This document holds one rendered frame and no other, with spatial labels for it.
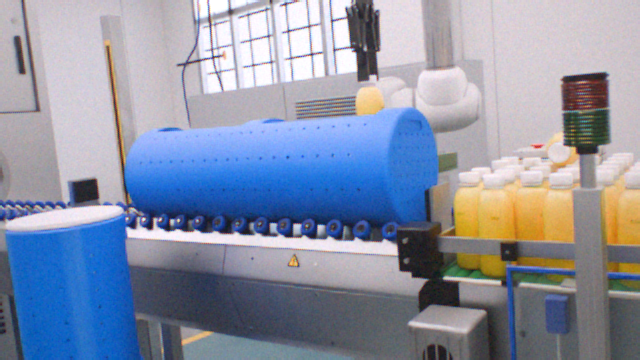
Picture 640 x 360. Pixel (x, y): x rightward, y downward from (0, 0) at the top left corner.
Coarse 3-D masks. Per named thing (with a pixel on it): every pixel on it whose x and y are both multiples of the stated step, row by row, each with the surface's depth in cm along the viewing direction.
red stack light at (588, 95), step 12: (564, 84) 83; (576, 84) 81; (588, 84) 80; (600, 84) 80; (564, 96) 83; (576, 96) 81; (588, 96) 81; (600, 96) 81; (564, 108) 83; (576, 108) 82; (588, 108) 81; (600, 108) 81
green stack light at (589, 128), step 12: (564, 120) 84; (576, 120) 82; (588, 120) 81; (600, 120) 81; (564, 132) 84; (576, 132) 82; (588, 132) 81; (600, 132) 81; (564, 144) 84; (576, 144) 82; (588, 144) 81; (600, 144) 81
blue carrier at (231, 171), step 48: (144, 144) 175; (192, 144) 163; (240, 144) 153; (288, 144) 144; (336, 144) 136; (384, 144) 129; (432, 144) 147; (144, 192) 173; (192, 192) 162; (240, 192) 152; (288, 192) 144; (336, 192) 136; (384, 192) 129
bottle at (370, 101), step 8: (368, 88) 141; (376, 88) 142; (360, 96) 142; (368, 96) 141; (376, 96) 141; (360, 104) 142; (368, 104) 141; (376, 104) 141; (384, 104) 143; (360, 112) 142; (368, 112) 141; (376, 112) 141
